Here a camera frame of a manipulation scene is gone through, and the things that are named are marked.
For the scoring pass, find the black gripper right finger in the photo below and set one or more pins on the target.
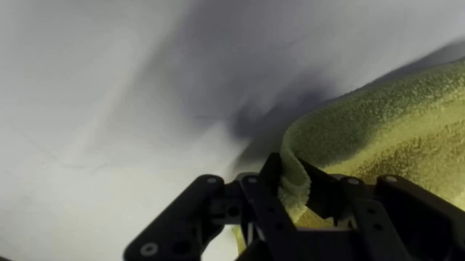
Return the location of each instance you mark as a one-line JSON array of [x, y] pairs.
[[393, 220]]

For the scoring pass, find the yellow towel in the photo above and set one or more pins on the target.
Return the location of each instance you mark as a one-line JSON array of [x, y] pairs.
[[412, 125]]

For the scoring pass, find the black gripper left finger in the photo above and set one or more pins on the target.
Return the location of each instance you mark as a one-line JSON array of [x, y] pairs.
[[200, 214]]

